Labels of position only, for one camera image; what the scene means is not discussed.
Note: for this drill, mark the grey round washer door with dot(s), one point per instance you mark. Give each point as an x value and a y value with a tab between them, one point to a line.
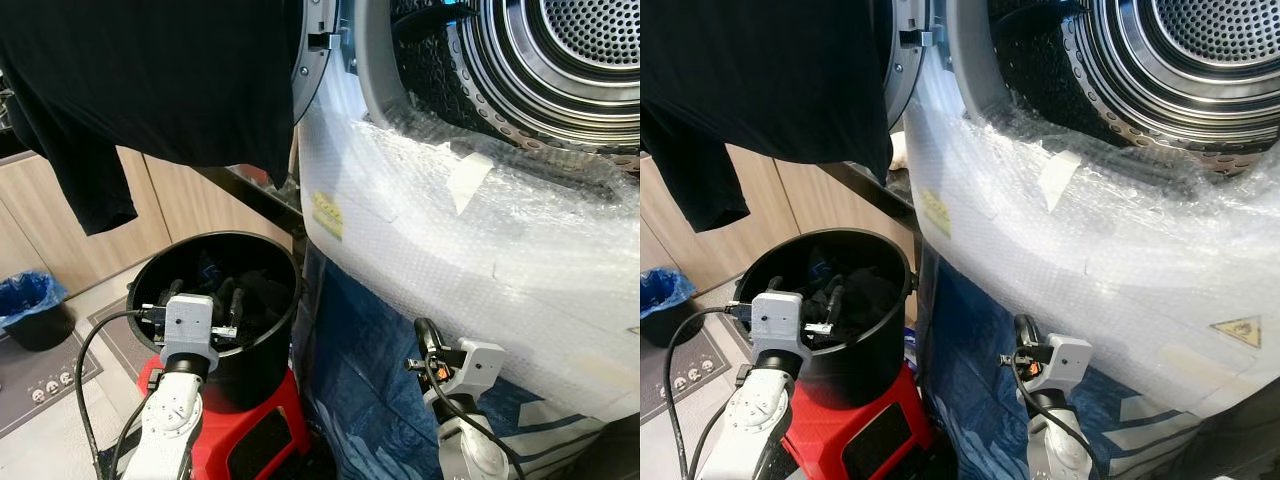
312	60
905	70

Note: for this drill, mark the dark garment with blue lines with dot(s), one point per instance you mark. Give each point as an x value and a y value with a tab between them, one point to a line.
262	300
865	295

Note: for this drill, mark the light wooden cabinet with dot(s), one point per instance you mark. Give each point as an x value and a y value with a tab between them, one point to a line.
170	200
790	210

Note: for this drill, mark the black bin with blue bag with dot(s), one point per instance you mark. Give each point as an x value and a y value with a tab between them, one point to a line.
35	325
660	320

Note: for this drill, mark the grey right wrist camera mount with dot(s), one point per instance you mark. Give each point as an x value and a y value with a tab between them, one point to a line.
478	365
1068	360

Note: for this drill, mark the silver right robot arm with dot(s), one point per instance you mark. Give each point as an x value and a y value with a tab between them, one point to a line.
1060	445
470	450

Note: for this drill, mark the steel washer drum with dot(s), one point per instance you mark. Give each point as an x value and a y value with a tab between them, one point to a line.
1150	70
560	70

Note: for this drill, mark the black hanging t-shirt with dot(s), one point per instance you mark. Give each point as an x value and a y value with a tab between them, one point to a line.
760	80
150	80

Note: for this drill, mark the black garment in drum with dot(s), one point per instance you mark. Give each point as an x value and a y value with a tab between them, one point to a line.
1030	18

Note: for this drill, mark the yellow triangle warning sticker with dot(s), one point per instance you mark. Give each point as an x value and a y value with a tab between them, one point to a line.
1238	333

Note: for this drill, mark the yellow rectangular washer sticker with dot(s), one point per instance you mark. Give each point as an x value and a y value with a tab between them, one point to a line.
935	212
328	215

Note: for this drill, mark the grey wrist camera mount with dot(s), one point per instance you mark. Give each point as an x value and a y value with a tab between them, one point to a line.
1068	360
478	365
188	325
778	320

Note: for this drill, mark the red plastic stool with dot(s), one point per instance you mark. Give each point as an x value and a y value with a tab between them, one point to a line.
815	440
215	450

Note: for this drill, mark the white tape piece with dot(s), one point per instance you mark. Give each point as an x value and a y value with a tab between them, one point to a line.
1058	178
468	180

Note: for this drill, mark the black counter edge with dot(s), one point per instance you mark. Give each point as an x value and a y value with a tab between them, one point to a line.
865	185
250	195

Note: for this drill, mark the black plastic bucket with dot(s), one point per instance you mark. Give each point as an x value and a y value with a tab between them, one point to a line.
870	370
265	370

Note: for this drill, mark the dark blue patterned cloth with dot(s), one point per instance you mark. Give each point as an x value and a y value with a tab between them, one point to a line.
370	360
970	360

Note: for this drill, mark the white washer in bubble wrap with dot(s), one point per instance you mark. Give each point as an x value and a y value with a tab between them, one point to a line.
480	260
1080	260

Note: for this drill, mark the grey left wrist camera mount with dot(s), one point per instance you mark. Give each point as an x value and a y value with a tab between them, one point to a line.
778	320
188	325

